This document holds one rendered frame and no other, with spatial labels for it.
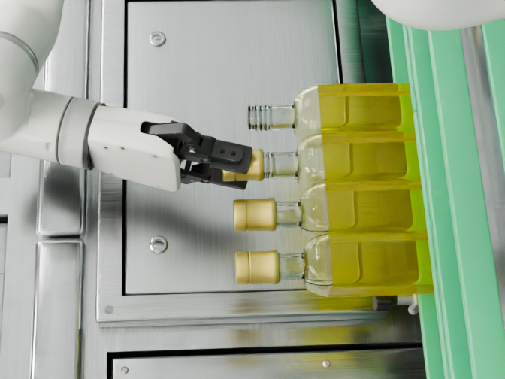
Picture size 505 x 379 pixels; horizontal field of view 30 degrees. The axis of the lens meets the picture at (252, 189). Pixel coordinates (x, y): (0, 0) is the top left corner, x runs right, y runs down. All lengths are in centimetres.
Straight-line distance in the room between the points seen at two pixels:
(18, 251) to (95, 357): 16
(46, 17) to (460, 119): 44
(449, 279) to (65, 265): 45
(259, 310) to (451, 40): 38
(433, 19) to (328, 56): 65
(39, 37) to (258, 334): 42
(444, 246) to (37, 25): 48
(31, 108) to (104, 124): 8
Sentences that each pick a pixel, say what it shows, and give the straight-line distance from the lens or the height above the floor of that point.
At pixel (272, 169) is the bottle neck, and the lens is 101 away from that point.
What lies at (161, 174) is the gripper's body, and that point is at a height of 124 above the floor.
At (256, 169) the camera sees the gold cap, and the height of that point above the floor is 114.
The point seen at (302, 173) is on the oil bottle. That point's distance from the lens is 101.
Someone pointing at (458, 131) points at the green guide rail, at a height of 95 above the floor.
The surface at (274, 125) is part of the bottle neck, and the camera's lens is 104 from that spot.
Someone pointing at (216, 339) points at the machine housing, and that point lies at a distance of 112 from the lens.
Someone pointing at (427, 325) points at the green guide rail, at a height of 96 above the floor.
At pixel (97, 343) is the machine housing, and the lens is 112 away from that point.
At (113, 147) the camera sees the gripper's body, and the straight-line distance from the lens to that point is 99.
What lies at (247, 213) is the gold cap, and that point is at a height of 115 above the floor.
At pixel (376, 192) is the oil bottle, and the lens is 100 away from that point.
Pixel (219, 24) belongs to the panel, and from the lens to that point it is 126.
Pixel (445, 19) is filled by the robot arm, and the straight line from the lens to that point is 60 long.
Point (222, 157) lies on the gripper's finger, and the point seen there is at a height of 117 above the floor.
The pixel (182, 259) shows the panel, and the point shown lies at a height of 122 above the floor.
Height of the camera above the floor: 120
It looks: 3 degrees down
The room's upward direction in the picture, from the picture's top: 91 degrees counter-clockwise
